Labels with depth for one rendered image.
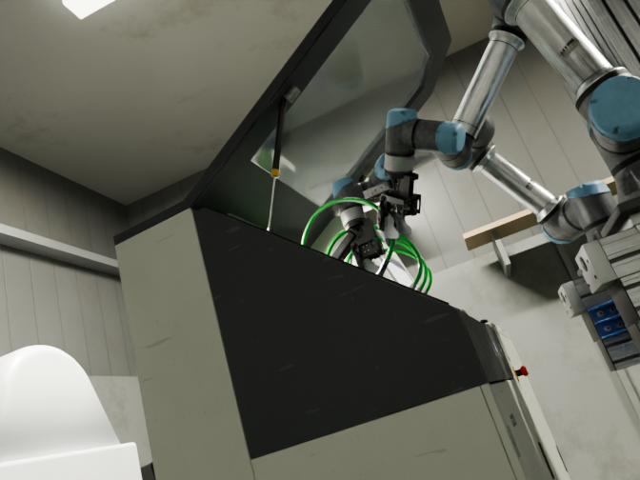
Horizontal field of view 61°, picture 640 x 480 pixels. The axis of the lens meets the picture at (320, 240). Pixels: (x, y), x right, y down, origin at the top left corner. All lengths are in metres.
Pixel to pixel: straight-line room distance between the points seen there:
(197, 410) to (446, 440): 0.62
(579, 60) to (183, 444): 1.27
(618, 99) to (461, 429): 0.72
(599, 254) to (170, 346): 1.05
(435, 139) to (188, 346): 0.81
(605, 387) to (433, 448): 2.59
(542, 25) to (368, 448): 0.99
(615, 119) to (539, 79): 3.05
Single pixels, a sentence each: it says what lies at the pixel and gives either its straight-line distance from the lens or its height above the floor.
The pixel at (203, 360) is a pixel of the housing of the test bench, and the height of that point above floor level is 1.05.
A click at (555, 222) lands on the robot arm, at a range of 1.92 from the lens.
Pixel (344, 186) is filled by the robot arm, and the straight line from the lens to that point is 1.69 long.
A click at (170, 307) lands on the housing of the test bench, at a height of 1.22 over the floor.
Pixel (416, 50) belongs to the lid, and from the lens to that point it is 1.97.
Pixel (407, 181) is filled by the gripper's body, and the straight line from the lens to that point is 1.38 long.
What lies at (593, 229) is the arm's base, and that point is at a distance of 1.81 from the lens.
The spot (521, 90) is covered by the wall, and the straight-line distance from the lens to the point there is 4.22.
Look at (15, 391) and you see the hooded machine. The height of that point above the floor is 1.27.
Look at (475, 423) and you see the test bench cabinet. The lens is 1.19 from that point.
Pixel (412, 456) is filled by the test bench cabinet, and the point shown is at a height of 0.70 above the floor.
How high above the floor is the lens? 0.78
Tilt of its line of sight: 20 degrees up
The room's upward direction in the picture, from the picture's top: 18 degrees counter-clockwise
